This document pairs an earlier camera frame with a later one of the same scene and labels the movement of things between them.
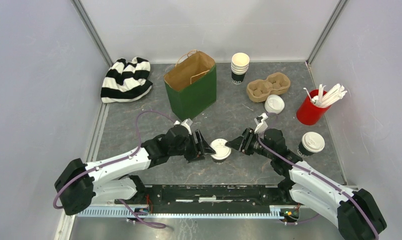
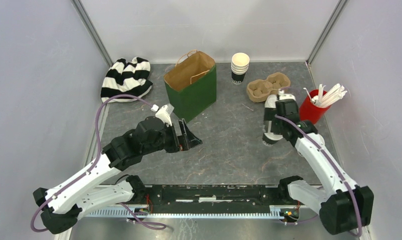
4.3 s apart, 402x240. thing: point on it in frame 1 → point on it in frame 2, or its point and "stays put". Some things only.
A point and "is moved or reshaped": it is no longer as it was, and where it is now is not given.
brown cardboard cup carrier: (276, 83) stays put
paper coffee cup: (219, 161) is moved or reshaped
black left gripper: (203, 147) → (187, 140)
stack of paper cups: (239, 65) stays put
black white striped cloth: (126, 80) stays put
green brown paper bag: (191, 86) stays put
